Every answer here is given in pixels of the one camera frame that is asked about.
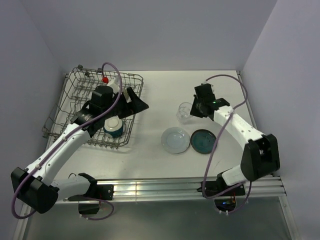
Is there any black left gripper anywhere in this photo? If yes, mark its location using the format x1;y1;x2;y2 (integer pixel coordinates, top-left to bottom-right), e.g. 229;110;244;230
102;87;148;120

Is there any clear plastic cup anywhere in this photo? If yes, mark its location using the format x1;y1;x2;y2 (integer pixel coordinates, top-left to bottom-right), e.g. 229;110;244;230
176;102;193;124

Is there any teal and cream bowl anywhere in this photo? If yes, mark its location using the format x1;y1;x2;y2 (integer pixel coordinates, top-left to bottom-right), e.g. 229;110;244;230
103;116;125;138

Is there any light blue scalloped plate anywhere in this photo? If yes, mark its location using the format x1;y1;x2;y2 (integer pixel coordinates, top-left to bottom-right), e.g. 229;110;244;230
160;127;190;155

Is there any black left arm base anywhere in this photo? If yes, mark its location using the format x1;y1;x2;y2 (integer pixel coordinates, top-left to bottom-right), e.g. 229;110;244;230
78;184;115;216

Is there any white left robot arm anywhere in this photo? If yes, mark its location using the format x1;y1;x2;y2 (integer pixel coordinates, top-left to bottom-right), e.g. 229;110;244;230
10;85;149;219

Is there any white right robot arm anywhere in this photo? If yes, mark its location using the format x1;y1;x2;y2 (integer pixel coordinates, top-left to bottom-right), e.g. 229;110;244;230
190;83;280;197

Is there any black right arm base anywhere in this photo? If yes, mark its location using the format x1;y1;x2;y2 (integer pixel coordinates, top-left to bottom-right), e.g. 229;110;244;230
196;179;252;216

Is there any dark teal round plate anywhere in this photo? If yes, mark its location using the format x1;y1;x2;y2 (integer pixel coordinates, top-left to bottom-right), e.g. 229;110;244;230
190;129;217;155

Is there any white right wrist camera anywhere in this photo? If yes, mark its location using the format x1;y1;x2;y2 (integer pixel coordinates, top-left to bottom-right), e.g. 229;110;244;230
201;80;215;92

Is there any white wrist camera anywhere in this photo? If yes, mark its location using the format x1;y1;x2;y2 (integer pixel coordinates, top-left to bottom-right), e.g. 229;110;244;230
102;76;123;95
201;80;215;92

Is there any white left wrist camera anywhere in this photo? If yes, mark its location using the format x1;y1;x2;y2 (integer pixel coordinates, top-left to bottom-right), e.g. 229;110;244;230
102;76;123;95

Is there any grey wire dish rack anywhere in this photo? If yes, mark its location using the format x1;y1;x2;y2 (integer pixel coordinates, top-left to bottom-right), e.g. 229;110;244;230
42;64;135;149

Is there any aluminium mounting rail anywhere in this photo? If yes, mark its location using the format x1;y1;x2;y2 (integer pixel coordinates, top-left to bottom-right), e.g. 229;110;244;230
97;175;286;202

